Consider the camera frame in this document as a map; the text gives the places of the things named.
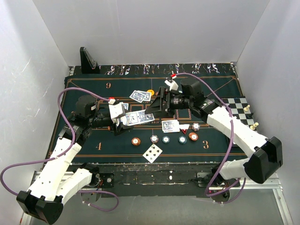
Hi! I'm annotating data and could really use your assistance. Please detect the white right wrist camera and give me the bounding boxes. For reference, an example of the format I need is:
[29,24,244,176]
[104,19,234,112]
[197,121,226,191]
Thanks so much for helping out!
[165,79,178,91]

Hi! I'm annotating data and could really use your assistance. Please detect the orange chips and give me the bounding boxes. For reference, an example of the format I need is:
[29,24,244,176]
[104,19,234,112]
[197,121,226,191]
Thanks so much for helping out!
[188,132,198,141]

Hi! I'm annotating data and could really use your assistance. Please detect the black card shoe holder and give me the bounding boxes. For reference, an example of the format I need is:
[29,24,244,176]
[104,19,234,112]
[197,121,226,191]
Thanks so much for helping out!
[80,47,100,74]

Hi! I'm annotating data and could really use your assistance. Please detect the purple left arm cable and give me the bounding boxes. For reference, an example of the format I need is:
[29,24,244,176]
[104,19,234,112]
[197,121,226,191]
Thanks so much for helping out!
[0,87,120,212]

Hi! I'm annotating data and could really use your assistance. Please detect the six of spades card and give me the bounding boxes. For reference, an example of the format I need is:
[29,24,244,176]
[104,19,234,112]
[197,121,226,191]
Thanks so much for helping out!
[143,144,162,163]

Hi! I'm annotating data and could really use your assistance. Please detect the white chess piece upper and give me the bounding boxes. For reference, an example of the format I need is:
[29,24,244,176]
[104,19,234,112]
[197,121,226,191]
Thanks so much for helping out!
[243,105,250,112]

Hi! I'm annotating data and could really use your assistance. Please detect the dark green poker mat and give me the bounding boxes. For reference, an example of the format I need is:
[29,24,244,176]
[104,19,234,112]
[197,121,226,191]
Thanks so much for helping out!
[62,63,245,164]

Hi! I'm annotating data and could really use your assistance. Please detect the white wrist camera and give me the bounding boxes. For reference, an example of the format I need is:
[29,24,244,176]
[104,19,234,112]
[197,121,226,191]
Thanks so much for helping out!
[165,79,178,91]
[109,102,127,123]

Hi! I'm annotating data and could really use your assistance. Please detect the green chips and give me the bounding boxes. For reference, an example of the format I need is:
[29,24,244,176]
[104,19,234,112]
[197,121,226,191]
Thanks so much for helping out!
[178,136,187,144]

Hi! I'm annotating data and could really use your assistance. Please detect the blue playing card deck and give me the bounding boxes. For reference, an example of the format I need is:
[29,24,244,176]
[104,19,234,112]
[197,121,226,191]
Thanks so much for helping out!
[120,110,155,126]

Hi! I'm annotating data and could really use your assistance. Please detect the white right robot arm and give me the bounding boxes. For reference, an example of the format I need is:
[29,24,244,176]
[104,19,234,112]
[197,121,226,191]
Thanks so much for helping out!
[145,78,283,186]

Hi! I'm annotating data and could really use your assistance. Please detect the orange poker chip stack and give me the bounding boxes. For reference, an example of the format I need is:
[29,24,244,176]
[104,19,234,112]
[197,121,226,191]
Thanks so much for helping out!
[131,137,141,146]

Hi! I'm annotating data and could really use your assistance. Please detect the black white chessboard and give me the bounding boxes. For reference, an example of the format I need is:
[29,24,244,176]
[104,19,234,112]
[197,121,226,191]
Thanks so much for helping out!
[221,96,261,149]

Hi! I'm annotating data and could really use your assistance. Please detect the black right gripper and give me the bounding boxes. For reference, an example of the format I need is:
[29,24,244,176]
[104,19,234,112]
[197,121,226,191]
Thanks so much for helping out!
[144,86,192,119]

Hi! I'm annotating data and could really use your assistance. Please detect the white chess piece lower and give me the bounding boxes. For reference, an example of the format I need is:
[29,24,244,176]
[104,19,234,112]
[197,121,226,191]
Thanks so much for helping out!
[250,122,259,131]

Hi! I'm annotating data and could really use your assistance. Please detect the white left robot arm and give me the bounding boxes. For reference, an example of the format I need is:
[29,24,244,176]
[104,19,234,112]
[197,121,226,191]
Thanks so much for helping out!
[16,95,127,225]

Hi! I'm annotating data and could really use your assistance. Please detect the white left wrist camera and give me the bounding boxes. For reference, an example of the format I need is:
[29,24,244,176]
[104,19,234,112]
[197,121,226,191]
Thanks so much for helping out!
[109,102,127,123]

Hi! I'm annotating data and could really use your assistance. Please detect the green poker chip stack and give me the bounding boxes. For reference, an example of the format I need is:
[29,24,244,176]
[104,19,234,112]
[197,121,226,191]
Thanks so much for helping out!
[162,136,170,143]

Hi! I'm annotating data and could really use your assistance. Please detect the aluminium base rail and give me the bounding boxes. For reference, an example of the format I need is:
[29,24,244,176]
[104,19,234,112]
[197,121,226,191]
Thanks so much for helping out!
[20,169,294,225]

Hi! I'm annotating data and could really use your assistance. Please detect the pink chips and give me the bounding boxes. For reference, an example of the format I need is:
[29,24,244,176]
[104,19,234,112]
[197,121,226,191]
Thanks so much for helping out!
[192,123,200,131]

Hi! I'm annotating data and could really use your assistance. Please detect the blue backed playing card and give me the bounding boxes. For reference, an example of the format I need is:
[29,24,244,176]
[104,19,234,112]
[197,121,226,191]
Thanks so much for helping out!
[129,90,147,103]

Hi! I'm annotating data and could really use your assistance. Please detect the white chess piece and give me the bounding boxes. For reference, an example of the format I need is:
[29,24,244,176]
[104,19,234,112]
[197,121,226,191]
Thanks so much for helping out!
[243,105,250,112]
[250,122,259,131]

